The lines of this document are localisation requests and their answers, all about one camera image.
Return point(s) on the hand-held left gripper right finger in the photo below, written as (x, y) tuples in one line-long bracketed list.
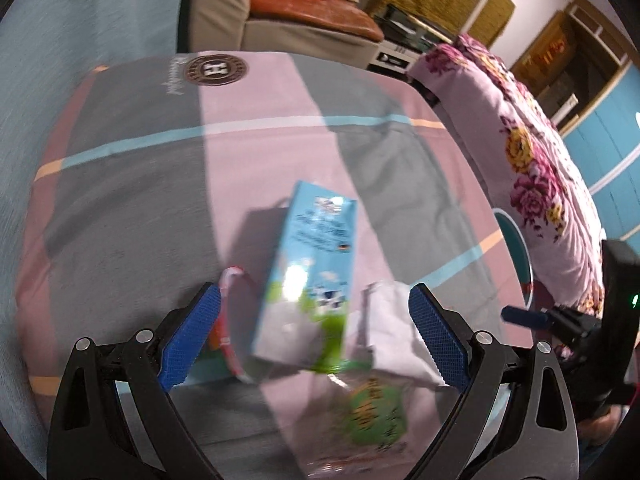
[(440, 340)]

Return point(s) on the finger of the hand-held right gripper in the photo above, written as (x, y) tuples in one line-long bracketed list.
[(522, 316)]

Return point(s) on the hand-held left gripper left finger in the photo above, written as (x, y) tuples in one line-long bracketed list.
[(192, 335)]

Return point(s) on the teal trash bin white rim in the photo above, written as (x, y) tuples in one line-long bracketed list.
[(517, 250)]

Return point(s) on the light blue milk carton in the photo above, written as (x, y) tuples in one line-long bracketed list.
[(310, 240)]

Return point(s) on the person's right hand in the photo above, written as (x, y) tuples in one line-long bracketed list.
[(600, 430)]

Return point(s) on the red white wrapper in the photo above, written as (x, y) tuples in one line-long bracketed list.
[(227, 320)]

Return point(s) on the white crumpled tissue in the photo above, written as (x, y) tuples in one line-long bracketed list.
[(400, 330)]

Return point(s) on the clear green snack packet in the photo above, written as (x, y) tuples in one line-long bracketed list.
[(375, 415)]

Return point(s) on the pink floral blanket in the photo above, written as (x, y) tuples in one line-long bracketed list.
[(530, 170)]

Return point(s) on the pink grey striped sheet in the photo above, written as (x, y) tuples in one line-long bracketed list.
[(150, 185)]

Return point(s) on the wooden cabinet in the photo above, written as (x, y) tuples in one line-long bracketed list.
[(565, 60)]

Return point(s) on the black low cabinet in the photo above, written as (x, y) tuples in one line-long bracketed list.
[(405, 35)]

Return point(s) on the white pipe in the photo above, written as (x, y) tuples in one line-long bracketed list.
[(482, 5)]

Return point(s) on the beige sofa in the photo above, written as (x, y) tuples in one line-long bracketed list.
[(220, 15)]

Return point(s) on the light blue bedsheet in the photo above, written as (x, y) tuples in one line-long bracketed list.
[(75, 25)]

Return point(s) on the orange leather seat cushion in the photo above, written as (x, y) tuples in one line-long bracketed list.
[(310, 10)]

